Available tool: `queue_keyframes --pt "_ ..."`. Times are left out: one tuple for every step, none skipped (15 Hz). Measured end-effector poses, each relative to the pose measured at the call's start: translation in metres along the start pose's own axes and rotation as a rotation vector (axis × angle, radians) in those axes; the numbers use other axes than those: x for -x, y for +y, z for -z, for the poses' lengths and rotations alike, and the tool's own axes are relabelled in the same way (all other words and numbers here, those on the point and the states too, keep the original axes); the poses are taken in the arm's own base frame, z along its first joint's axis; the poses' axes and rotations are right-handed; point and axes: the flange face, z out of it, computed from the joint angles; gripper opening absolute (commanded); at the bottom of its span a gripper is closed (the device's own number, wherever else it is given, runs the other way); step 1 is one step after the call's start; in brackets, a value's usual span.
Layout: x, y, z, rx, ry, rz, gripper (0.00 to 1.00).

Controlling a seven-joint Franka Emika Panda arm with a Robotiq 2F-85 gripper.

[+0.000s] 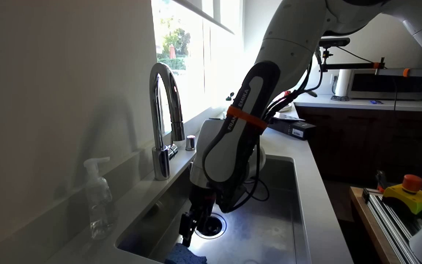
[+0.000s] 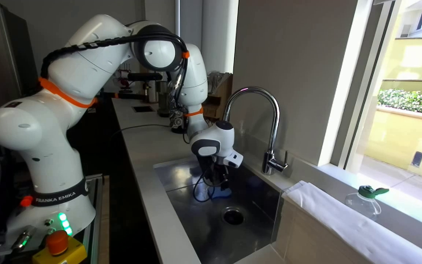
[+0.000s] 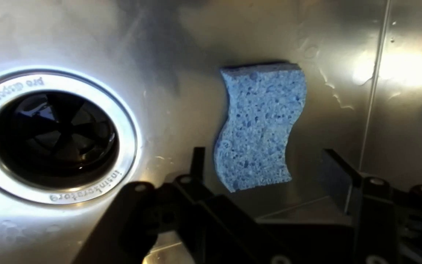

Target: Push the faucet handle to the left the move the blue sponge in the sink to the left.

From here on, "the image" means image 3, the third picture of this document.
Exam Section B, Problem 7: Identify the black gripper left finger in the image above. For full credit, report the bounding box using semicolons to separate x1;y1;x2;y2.
71;146;294;264

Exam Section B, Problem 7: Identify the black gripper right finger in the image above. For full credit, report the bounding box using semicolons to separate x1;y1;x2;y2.
317;149;422;264

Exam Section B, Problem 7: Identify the blue sponge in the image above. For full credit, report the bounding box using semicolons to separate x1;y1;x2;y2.
213;61;310;194

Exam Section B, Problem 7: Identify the stainless steel sink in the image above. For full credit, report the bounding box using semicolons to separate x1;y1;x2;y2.
0;0;422;264

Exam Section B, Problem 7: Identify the metal sink drain ring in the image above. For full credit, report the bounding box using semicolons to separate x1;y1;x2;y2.
0;68;140;207

